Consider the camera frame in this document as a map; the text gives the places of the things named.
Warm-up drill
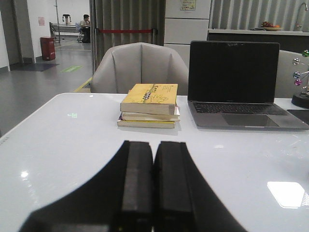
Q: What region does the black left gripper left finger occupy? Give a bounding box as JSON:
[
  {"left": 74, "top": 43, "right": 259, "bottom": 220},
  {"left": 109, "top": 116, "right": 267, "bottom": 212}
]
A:
[{"left": 20, "top": 141, "right": 153, "bottom": 232}]

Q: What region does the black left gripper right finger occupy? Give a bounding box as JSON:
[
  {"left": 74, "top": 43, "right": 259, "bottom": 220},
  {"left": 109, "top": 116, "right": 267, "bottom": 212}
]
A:
[{"left": 154, "top": 142, "right": 245, "bottom": 232}]

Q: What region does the yellow bottom book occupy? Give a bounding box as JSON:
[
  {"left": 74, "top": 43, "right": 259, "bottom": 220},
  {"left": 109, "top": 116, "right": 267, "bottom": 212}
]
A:
[{"left": 117, "top": 119, "right": 175, "bottom": 129}]

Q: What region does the white middle book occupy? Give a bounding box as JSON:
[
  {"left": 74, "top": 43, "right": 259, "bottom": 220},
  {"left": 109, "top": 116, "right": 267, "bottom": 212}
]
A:
[{"left": 119, "top": 106, "right": 180, "bottom": 121}]

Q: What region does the grey open laptop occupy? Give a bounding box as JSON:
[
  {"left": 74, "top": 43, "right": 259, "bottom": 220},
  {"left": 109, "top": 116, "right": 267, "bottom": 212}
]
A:
[{"left": 187, "top": 41, "right": 309, "bottom": 131}]

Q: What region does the grey armchair left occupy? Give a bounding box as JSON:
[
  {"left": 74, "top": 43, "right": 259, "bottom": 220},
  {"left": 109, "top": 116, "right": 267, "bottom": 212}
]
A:
[{"left": 90, "top": 43, "right": 188, "bottom": 95}]

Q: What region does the ferris wheel desk toy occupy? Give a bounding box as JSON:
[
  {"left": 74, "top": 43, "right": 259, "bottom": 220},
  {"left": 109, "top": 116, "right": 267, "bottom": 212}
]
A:
[{"left": 292, "top": 49, "right": 309, "bottom": 109}]

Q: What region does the red barrier belt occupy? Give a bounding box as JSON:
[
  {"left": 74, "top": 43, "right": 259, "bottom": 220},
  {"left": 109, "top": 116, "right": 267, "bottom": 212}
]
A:
[{"left": 95, "top": 28, "right": 157, "bottom": 36}]

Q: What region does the red bin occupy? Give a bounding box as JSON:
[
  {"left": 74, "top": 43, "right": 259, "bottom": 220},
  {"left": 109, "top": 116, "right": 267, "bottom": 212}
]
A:
[{"left": 40, "top": 37, "right": 56, "bottom": 60}]

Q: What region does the white cabinet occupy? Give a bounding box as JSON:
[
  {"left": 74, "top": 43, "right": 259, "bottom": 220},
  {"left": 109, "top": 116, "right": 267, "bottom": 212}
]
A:
[{"left": 164, "top": 0, "right": 211, "bottom": 64}]

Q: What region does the seated person in background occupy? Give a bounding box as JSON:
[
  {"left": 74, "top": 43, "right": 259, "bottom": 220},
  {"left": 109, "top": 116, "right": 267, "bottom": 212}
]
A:
[{"left": 80, "top": 14, "right": 91, "bottom": 43}]

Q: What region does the fruit bowl on counter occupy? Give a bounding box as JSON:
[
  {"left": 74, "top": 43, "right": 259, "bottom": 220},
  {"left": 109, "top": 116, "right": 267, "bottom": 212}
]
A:
[{"left": 261, "top": 21, "right": 282, "bottom": 31}]

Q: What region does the chrome faucet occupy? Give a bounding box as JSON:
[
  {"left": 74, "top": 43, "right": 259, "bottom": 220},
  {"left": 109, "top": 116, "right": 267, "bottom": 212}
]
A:
[{"left": 295, "top": 2, "right": 309, "bottom": 31}]

